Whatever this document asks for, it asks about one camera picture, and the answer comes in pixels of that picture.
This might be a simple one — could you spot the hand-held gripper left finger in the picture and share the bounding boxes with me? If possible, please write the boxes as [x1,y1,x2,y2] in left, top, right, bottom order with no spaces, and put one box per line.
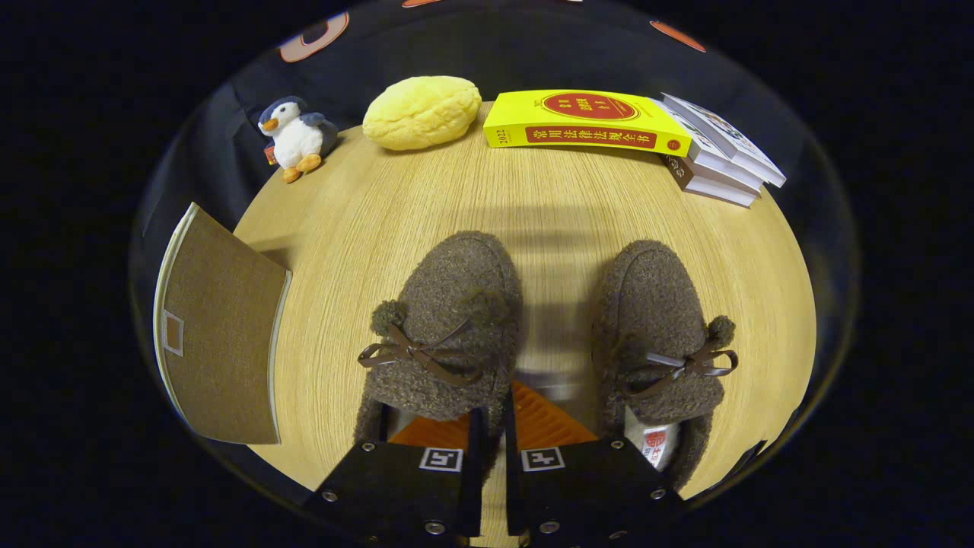
[303,407,489,545]

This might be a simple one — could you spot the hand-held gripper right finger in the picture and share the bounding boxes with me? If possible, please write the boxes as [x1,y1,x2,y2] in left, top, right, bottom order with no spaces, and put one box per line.
[502,381,687,546]

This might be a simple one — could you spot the brown fuzzy shoe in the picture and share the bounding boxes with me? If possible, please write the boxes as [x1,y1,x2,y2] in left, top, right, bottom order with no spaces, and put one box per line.
[592,240,739,492]
[352,231,527,484]

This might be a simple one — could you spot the brown fabric storage box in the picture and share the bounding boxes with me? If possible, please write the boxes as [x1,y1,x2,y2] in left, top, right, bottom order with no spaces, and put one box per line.
[152,202,292,446]

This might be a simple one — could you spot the brown spined book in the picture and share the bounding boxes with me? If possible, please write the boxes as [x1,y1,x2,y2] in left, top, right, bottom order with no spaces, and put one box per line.
[660,152,759,208]

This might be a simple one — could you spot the yellow hardcover book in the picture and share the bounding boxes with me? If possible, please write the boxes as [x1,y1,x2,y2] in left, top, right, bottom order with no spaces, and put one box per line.
[483,89,693,158]

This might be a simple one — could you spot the yellow bread plush toy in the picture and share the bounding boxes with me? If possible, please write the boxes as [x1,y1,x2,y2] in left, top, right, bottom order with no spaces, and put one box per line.
[362,75,482,151]

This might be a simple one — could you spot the penguin plush toy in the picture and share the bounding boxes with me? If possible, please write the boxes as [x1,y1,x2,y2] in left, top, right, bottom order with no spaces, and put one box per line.
[257,95,341,185]

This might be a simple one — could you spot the white illustrated paperback book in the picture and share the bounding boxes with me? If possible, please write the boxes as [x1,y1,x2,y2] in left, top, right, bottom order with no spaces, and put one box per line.
[660,93,787,189]

